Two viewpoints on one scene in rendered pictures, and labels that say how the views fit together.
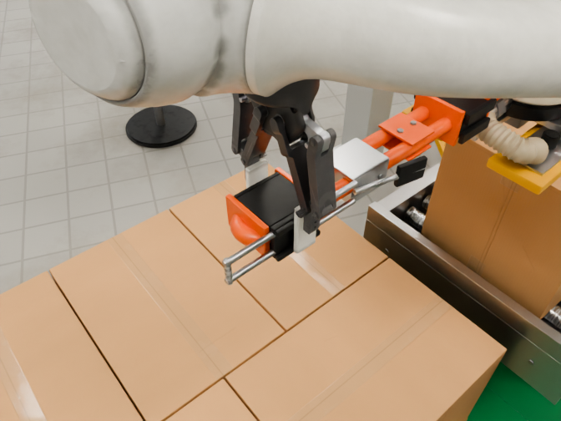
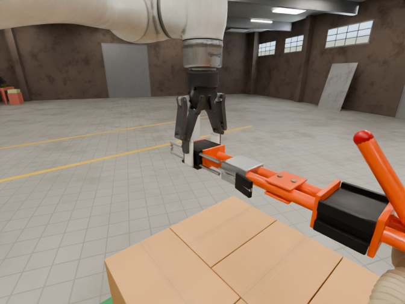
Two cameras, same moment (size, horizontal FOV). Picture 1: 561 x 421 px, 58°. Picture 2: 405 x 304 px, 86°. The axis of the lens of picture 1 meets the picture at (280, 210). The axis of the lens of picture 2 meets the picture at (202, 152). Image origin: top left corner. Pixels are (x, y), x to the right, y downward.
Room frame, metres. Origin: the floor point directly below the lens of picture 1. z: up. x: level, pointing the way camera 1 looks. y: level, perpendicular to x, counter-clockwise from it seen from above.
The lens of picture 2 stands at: (0.44, -0.54, 1.47)
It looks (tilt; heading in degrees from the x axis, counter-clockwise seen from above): 20 degrees down; 90
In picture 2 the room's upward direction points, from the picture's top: straight up
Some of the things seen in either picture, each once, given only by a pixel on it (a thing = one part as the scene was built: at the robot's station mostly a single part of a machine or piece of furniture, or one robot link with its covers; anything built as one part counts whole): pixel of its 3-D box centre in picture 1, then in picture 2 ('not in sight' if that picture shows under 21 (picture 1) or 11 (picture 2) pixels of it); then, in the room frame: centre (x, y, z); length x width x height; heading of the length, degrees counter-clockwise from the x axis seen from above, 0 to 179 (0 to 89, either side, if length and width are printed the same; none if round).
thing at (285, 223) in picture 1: (335, 214); (202, 163); (0.44, -0.07, 1.26); 0.31 x 0.03 x 0.05; 130
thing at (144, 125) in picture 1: (152, 78); not in sight; (2.43, 0.68, 0.31); 0.40 x 0.40 x 0.62
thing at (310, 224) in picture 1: (317, 218); (182, 143); (0.39, -0.04, 1.31); 0.03 x 0.01 x 0.05; 40
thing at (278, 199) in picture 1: (272, 210); (204, 152); (0.44, 0.01, 1.26); 0.08 x 0.07 x 0.05; 130
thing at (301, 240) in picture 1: (305, 225); (188, 152); (0.40, -0.03, 1.28); 0.03 x 0.01 x 0.07; 130
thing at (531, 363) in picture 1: (453, 301); not in sight; (0.88, -0.50, 0.47); 0.70 x 0.03 x 0.15; 40
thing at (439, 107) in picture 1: (452, 108); (352, 213); (0.66, -0.26, 1.27); 0.10 x 0.08 x 0.06; 40
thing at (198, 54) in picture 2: not in sight; (202, 56); (0.44, 0.00, 1.50); 0.09 x 0.09 x 0.06
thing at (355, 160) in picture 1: (353, 170); (241, 171); (0.53, -0.10, 1.26); 0.07 x 0.07 x 0.04; 40
